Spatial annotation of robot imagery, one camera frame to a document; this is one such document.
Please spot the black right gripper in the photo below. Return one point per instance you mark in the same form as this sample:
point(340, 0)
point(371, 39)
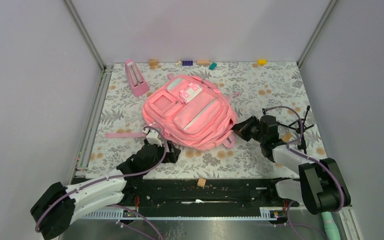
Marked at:
point(242, 127)

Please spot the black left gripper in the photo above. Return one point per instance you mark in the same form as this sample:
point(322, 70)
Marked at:
point(171, 156)

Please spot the pink student backpack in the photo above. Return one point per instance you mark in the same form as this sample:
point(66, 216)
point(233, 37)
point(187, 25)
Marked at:
point(192, 112)

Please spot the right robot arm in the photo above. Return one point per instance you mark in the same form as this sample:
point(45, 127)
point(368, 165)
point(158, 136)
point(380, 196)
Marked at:
point(320, 186)

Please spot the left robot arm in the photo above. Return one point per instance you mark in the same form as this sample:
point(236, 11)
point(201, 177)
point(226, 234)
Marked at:
point(61, 205)

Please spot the tan wooden wedge block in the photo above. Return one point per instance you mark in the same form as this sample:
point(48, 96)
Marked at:
point(287, 137)

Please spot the black microphone tripod stand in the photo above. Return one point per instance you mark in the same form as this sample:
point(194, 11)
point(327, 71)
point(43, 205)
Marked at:
point(299, 126)

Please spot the small wooden cube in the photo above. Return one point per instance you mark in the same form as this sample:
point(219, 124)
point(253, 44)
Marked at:
point(201, 182)

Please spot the yellow block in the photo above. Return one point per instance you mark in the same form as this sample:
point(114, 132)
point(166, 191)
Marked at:
point(262, 62)

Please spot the pink metronome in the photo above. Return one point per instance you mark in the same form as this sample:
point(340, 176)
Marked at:
point(135, 79)

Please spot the teal block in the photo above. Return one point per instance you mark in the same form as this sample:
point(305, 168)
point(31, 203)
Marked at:
point(212, 66)

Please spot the long wooden block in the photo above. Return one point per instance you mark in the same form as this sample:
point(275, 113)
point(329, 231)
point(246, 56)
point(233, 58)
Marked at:
point(203, 62)

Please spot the wooden block far left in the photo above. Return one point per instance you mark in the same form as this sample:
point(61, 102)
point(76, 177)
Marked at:
point(153, 62)

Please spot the purple toy brick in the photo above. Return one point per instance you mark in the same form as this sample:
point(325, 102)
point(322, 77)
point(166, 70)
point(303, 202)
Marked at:
point(187, 63)

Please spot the mint green microphone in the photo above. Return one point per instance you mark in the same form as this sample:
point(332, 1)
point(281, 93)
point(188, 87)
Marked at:
point(330, 227)

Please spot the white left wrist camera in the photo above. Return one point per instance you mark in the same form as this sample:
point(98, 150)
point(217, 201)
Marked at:
point(153, 138)

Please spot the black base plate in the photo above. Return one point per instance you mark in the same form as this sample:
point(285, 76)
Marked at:
point(217, 198)

